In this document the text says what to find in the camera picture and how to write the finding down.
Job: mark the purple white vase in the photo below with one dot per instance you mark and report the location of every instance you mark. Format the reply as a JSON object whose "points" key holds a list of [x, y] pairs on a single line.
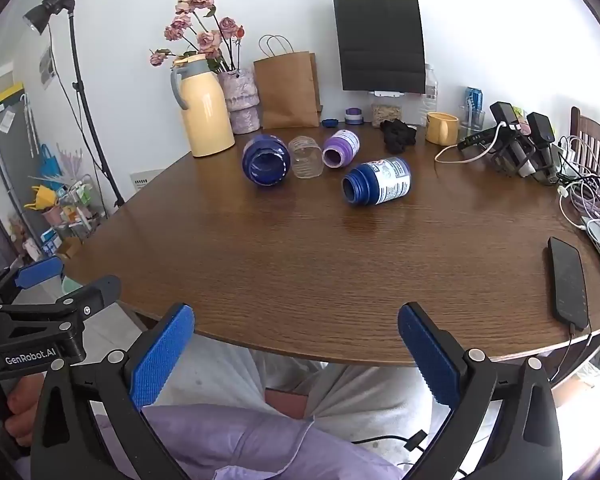
{"points": [[241, 102]]}

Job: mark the black smartphone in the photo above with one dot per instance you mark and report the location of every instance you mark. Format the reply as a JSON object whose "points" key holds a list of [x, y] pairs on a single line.
{"points": [[569, 282]]}

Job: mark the glass jar of grains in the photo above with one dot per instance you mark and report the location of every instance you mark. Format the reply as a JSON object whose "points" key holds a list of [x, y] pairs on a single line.
{"points": [[386, 114]]}

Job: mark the person's left hand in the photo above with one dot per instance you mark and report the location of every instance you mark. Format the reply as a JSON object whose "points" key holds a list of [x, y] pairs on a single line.
{"points": [[21, 410]]}

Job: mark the black paper bag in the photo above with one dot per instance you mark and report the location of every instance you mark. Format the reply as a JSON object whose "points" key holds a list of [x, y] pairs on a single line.
{"points": [[380, 45]]}

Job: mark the purple plastic cup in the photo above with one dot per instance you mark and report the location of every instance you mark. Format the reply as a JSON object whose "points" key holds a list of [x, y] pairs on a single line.
{"points": [[342, 146]]}

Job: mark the yellow mug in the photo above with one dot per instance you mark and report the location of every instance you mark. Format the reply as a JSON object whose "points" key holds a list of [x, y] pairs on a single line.
{"points": [[439, 129]]}

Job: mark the clear plastic bottle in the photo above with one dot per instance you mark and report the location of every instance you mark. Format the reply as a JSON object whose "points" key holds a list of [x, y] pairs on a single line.
{"points": [[431, 95]]}

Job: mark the black cloth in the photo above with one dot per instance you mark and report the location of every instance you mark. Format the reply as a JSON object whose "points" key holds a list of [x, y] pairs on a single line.
{"points": [[399, 135]]}

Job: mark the yellow thermos jug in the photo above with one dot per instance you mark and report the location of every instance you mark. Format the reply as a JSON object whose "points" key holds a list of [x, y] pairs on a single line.
{"points": [[206, 110]]}

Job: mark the wooden chair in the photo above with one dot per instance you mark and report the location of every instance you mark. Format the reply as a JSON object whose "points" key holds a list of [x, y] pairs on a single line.
{"points": [[592, 140]]}

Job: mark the cluttered storage cart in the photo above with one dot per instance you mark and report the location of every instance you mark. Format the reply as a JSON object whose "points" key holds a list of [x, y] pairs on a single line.
{"points": [[62, 210]]}

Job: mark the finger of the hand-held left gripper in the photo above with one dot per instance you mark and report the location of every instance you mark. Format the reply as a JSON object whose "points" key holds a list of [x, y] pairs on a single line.
{"points": [[102, 292], [40, 272]]}

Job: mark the blue bottle cap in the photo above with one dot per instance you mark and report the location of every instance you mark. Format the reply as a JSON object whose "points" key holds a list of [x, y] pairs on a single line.
{"points": [[329, 122]]}

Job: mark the lilac shirt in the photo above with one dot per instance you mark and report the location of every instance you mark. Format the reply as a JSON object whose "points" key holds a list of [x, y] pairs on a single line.
{"points": [[250, 445]]}

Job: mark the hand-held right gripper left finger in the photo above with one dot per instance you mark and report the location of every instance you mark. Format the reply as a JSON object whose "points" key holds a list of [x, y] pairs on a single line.
{"points": [[161, 357]]}

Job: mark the grey cabinet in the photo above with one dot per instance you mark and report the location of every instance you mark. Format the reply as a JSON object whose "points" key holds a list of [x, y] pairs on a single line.
{"points": [[15, 160]]}

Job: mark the dark blue plastic cup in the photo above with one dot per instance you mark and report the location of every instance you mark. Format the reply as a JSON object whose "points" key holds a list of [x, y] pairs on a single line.
{"points": [[266, 160]]}

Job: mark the clear plastic cup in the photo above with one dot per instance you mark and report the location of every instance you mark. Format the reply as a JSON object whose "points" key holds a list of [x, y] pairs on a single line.
{"points": [[306, 157]]}

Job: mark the white pants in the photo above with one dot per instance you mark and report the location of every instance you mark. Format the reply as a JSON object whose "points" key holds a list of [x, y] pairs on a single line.
{"points": [[220, 375]]}

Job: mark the white wall vent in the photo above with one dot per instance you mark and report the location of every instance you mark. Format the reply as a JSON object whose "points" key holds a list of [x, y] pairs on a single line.
{"points": [[145, 180]]}

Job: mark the clear drinking glass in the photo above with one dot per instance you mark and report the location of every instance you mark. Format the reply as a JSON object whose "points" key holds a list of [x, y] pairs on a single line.
{"points": [[472, 120]]}

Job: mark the black light stand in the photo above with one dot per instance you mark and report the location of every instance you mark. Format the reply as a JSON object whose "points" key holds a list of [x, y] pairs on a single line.
{"points": [[87, 115]]}

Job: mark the blue jar with white label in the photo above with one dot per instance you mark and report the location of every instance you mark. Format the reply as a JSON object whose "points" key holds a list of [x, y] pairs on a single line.
{"points": [[382, 180]]}

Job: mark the small purple lidded jar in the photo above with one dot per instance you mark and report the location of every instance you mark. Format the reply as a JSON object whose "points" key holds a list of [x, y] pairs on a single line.
{"points": [[353, 116]]}

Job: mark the blue drink can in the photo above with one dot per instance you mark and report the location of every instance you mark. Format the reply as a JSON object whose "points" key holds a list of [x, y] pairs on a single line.
{"points": [[473, 97]]}

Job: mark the dried pink flower bouquet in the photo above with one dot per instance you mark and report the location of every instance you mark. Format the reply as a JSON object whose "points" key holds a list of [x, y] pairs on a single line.
{"points": [[202, 25]]}

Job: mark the brown paper bag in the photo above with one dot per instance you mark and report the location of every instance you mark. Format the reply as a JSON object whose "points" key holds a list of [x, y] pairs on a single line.
{"points": [[286, 90]]}

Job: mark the black charging dock with devices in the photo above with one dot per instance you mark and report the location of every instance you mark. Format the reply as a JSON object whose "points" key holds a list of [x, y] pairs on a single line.
{"points": [[520, 150]]}

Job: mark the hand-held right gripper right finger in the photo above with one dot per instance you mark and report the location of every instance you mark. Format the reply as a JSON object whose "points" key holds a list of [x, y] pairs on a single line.
{"points": [[427, 357]]}

